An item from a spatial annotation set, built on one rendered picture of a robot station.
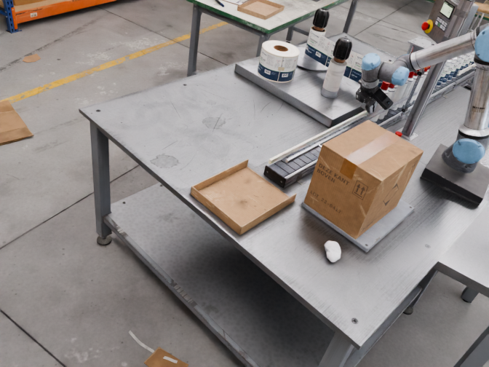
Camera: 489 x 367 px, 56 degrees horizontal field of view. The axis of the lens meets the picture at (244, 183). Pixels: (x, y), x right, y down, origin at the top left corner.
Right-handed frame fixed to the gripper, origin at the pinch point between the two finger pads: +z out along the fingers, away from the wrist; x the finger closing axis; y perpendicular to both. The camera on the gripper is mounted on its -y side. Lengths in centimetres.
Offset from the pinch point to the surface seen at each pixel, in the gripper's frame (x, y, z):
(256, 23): -44, 129, 41
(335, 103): 2.0, 20.6, 5.1
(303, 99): 13.2, 32.1, -1.3
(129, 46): -5, 284, 111
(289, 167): 57, -1, -27
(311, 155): 44.1, -1.0, -19.1
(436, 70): -25.8, -14.9, -14.4
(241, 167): 69, 13, -30
